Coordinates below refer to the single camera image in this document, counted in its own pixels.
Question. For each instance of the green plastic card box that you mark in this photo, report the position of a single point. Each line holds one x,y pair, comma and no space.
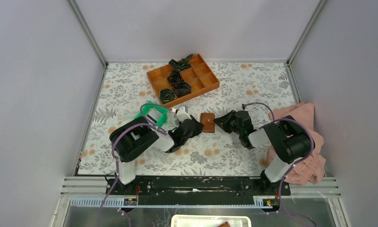
157,114

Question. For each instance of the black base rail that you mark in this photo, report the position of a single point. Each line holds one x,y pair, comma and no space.
196,190

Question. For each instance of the orange wooden compartment tray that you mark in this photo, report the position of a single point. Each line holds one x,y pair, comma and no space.
200,77

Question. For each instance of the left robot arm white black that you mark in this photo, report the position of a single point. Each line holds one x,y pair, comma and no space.
145,132

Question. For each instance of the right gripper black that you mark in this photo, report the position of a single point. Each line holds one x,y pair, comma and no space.
224,120

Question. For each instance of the black items in tray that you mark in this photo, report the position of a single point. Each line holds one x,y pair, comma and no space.
175,78

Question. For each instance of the pink crumpled cloth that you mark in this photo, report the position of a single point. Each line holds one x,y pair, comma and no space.
312,168

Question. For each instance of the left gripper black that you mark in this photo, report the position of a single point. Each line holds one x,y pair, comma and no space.
197,131

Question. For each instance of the brown leather card holder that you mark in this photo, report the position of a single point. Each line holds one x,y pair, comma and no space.
207,119

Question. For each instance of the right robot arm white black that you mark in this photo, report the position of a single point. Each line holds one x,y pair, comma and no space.
290,141

